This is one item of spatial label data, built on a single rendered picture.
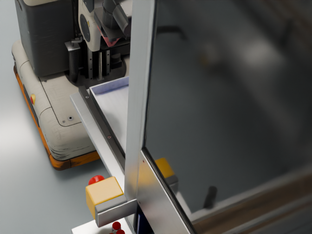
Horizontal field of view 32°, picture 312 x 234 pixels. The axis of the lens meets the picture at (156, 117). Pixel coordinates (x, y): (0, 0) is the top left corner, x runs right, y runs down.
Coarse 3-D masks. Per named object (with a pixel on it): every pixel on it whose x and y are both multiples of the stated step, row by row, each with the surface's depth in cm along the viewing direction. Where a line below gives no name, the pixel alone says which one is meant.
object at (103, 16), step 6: (102, 6) 137; (96, 12) 136; (102, 12) 136; (108, 12) 129; (102, 18) 134; (108, 18) 131; (114, 18) 130; (102, 24) 134; (108, 24) 132; (114, 24) 132; (108, 30) 133; (114, 30) 133; (120, 30) 134; (108, 36) 132; (114, 36) 132; (120, 36) 133; (126, 36) 134
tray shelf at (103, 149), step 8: (72, 96) 156; (80, 96) 157; (72, 104) 157; (80, 104) 155; (80, 112) 153; (88, 112) 153; (88, 120) 151; (88, 128) 150; (96, 128) 150; (96, 136) 148; (96, 144) 146; (104, 144) 146; (104, 152) 145; (104, 160) 143; (112, 160) 143; (112, 168) 142; (120, 168) 142; (120, 176) 140; (120, 184) 139
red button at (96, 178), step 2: (94, 176) 124; (96, 176) 124; (98, 176) 124; (100, 176) 124; (102, 176) 125; (92, 178) 124; (94, 178) 124; (96, 178) 124; (98, 178) 124; (100, 178) 124; (102, 178) 124; (90, 180) 124; (92, 180) 123; (94, 180) 123; (96, 180) 123; (98, 180) 123; (100, 180) 123; (90, 182) 124; (92, 182) 123; (94, 182) 123; (88, 184) 124; (90, 184) 124
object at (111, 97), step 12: (108, 84) 157; (120, 84) 159; (96, 96) 157; (108, 96) 157; (120, 96) 157; (108, 108) 154; (120, 108) 155; (108, 120) 147; (120, 120) 152; (120, 132) 149; (120, 144) 142
